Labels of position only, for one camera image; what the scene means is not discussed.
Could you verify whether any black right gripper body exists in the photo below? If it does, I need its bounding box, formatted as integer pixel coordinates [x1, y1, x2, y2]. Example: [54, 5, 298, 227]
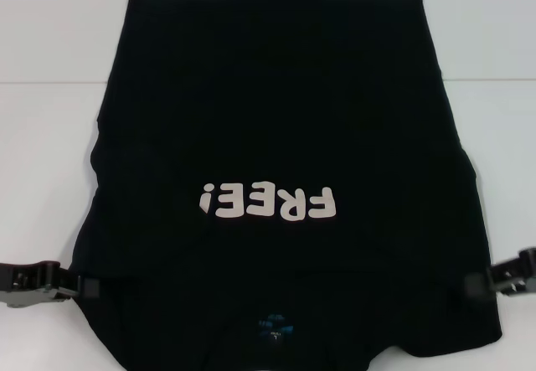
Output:
[518, 245, 536, 278]

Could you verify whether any black FREE print t-shirt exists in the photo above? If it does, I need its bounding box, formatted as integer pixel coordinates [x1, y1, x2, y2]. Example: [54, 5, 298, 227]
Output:
[69, 0, 497, 371]

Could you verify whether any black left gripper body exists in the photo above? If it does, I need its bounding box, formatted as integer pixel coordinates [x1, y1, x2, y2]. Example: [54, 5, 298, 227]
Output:
[0, 261, 44, 310]

